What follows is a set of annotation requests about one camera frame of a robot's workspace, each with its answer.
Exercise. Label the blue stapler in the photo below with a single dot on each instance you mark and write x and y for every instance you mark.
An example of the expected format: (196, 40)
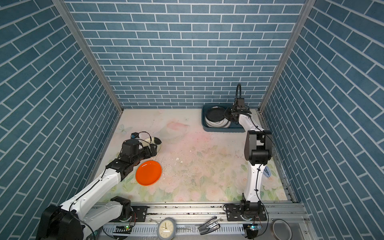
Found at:
(267, 172)

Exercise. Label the aluminium rail base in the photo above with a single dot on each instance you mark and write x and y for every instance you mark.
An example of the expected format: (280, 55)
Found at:
(190, 216)

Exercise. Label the black stapler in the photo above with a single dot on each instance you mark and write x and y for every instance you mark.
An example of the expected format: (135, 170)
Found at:
(210, 226)

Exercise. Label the cream plate with dark spot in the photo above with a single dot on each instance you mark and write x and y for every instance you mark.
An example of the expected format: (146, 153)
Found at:
(153, 140)

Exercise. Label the white plate flower outline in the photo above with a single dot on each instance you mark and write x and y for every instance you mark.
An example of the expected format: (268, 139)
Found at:
(224, 123)

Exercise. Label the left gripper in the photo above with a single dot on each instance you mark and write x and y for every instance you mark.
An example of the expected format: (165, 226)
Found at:
(147, 152)

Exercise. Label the white analog clock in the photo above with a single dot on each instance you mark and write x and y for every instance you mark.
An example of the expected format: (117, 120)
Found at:
(167, 229)

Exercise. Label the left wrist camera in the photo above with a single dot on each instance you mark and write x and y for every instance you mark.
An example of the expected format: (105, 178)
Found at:
(135, 135)

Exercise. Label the orange plate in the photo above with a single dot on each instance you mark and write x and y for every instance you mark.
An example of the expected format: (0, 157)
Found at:
(148, 173)

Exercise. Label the teal plastic bin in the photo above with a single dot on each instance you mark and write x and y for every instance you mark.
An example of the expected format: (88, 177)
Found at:
(234, 128)

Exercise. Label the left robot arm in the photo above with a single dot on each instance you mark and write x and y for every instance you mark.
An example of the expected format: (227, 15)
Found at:
(75, 219)

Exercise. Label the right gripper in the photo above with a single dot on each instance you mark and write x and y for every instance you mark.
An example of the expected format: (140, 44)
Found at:
(226, 113)

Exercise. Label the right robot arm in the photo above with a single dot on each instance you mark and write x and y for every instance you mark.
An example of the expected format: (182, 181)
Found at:
(257, 152)

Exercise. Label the black plate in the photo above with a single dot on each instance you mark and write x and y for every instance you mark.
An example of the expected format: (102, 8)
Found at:
(216, 114)

